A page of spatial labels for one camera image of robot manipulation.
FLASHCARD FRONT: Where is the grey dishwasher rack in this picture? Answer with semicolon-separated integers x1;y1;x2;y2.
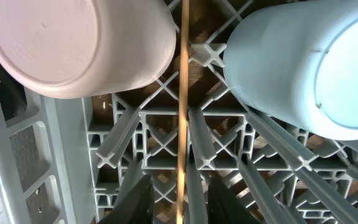
0;1;358;223

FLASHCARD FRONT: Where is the blue cup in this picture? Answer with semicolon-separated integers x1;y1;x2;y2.
223;1;358;140

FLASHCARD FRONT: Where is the wooden chopstick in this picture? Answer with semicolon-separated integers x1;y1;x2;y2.
176;0;190;224

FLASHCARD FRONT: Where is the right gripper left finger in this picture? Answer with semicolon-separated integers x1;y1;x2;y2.
98;175;155;224

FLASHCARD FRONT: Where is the pink cup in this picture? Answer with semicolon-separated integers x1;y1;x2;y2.
0;0;177;99

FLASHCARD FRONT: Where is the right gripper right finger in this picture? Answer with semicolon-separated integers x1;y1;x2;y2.
208;177;260;224

